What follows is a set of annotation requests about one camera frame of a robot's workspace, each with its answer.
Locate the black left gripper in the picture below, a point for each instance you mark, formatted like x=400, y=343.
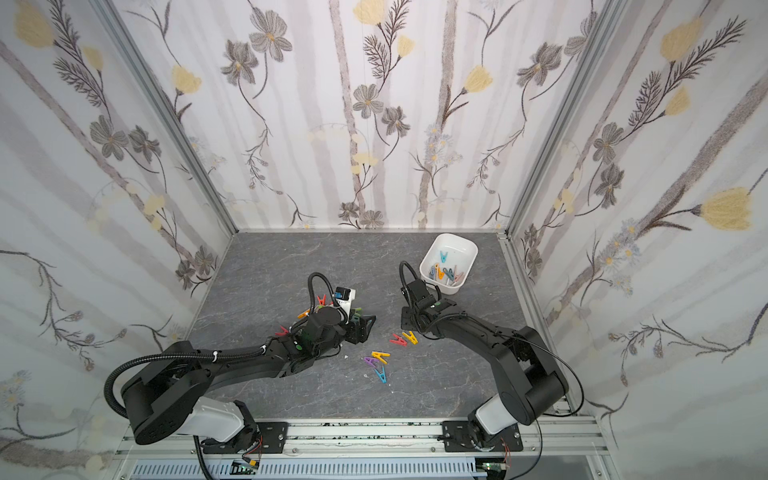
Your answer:
x=355, y=327

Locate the yellow clothespin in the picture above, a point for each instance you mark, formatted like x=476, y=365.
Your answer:
x=410, y=336
x=380, y=356

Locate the pink red clothespin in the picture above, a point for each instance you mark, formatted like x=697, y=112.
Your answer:
x=398, y=340

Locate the white plastic storage box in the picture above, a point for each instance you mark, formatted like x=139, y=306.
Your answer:
x=462, y=254

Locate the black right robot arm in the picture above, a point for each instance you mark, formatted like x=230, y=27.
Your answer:
x=527, y=375

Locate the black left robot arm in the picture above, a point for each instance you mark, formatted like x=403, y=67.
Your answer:
x=157, y=393

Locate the light blue clothespin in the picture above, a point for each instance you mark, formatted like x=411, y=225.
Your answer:
x=381, y=374

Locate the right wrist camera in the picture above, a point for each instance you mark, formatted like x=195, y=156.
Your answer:
x=418, y=295

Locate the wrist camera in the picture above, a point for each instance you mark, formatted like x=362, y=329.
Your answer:
x=344, y=297
x=418, y=295

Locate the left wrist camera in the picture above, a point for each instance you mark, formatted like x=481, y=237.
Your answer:
x=344, y=297

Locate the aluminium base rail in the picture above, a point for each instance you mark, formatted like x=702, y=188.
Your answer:
x=554, y=448

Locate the aluminium corner post right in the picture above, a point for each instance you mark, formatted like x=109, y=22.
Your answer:
x=596, y=45

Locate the aluminium corner post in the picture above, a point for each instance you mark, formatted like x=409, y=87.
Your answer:
x=596, y=45
x=118, y=33

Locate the aluminium corner post left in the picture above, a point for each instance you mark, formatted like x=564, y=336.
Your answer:
x=118, y=33

